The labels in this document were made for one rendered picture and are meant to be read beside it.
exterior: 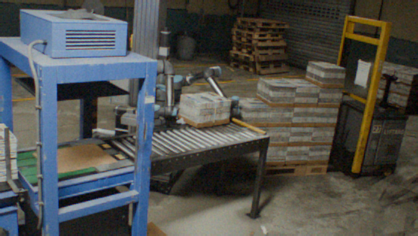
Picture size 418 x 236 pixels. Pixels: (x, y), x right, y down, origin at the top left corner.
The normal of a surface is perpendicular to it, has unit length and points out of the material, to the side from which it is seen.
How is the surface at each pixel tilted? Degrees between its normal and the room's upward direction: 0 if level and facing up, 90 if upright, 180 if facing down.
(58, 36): 90
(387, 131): 90
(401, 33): 90
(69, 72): 90
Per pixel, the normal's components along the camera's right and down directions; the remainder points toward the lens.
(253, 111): 0.29, 0.31
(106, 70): 0.64, 0.29
